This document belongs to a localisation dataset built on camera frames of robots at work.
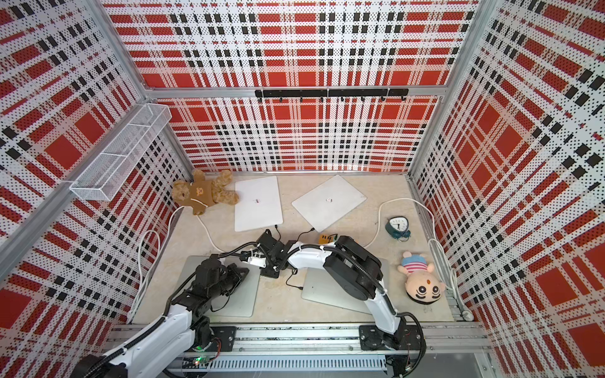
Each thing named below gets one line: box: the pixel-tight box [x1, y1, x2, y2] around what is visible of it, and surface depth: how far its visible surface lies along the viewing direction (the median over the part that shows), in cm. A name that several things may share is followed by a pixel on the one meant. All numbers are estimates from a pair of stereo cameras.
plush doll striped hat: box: [397, 251, 446, 304], surface depth 80 cm
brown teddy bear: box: [171, 169, 240, 215], surface depth 106 cm
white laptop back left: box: [234, 175, 283, 233], surface depth 111 cm
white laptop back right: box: [291, 174, 368, 233], surface depth 112 cm
